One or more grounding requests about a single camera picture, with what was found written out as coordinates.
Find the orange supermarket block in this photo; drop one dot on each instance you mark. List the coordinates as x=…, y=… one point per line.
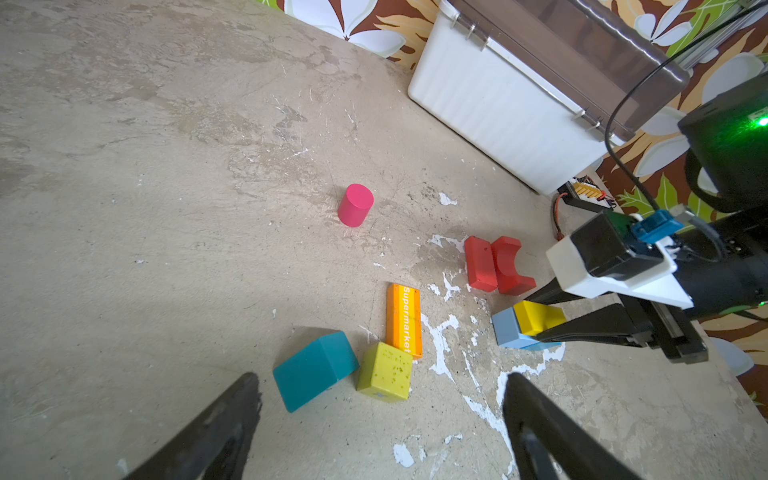
x=404, y=330

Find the lime green cube block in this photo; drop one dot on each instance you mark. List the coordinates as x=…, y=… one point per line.
x=386, y=373

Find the red arch block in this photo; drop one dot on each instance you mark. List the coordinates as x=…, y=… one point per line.
x=510, y=282

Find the pink cylinder block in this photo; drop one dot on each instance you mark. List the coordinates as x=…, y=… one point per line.
x=355, y=205

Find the white toolbox brown lid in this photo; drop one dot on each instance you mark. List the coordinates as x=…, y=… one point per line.
x=541, y=87

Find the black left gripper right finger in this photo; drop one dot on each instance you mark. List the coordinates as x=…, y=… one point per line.
x=542, y=435

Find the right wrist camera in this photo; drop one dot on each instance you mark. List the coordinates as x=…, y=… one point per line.
x=623, y=254

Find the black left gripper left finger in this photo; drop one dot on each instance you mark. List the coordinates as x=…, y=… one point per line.
x=215, y=444

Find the light blue cube block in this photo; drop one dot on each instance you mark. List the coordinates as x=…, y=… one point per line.
x=508, y=334

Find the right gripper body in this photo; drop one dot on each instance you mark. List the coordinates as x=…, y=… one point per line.
x=722, y=267

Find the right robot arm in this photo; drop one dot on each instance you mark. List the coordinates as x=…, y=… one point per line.
x=725, y=167

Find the red rectangular block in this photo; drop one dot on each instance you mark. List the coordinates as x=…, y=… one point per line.
x=480, y=264

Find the teal roof block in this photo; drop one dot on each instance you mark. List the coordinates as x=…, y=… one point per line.
x=314, y=369

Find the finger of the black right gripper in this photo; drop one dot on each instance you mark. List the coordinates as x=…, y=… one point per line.
x=614, y=324
x=549, y=294

